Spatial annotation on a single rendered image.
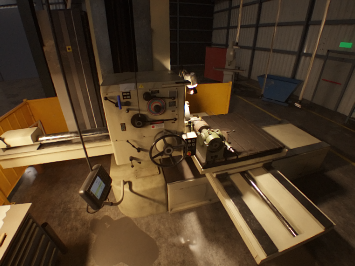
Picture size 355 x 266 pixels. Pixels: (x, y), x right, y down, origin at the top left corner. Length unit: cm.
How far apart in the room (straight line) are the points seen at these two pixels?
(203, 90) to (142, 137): 298
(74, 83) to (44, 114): 240
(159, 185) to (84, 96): 146
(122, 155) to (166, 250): 133
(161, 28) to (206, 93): 268
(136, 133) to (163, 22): 129
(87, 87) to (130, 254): 210
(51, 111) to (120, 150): 294
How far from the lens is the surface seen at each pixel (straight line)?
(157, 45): 219
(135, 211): 262
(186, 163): 256
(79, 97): 233
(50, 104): 447
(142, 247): 252
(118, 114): 163
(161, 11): 222
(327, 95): 891
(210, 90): 453
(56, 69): 233
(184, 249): 248
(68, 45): 225
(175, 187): 238
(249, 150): 234
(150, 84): 159
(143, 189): 229
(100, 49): 218
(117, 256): 255
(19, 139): 234
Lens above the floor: 226
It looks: 30 degrees down
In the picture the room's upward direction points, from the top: straight up
